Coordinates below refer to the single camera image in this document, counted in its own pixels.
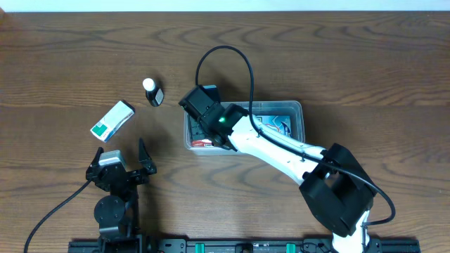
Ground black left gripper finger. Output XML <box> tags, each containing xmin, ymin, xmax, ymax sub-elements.
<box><xmin>139</xmin><ymin>138</ymin><xmax>157</xmax><ymax>175</ymax></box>
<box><xmin>90</xmin><ymin>147</ymin><xmax>104</xmax><ymax>167</ymax></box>

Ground red Panadol ActiFast box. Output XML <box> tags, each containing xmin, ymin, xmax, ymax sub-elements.
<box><xmin>191</xmin><ymin>139</ymin><xmax>214</xmax><ymax>147</ymax></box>

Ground white green Panadol box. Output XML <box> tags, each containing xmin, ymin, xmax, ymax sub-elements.
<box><xmin>90</xmin><ymin>101</ymin><xmax>134</xmax><ymax>143</ymax></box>

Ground blue Kool Fever box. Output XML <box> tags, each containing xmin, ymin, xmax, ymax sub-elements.
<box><xmin>256</xmin><ymin>115</ymin><xmax>292</xmax><ymax>137</ymax></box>

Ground clear plastic container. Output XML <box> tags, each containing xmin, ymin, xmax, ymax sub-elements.
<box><xmin>184</xmin><ymin>100</ymin><xmax>305</xmax><ymax>156</ymax></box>

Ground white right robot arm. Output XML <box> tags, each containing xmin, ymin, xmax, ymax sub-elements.
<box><xmin>179</xmin><ymin>86</ymin><xmax>376</xmax><ymax>252</ymax></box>

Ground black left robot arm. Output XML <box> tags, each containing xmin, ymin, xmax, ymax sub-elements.
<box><xmin>86</xmin><ymin>139</ymin><xmax>157</xmax><ymax>252</ymax></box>

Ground dark bottle white cap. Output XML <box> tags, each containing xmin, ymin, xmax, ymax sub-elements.
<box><xmin>142</xmin><ymin>78</ymin><xmax>164</xmax><ymax>107</ymax></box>

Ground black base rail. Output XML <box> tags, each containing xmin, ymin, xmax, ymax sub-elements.
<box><xmin>67</xmin><ymin>238</ymin><xmax>421</xmax><ymax>253</ymax></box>

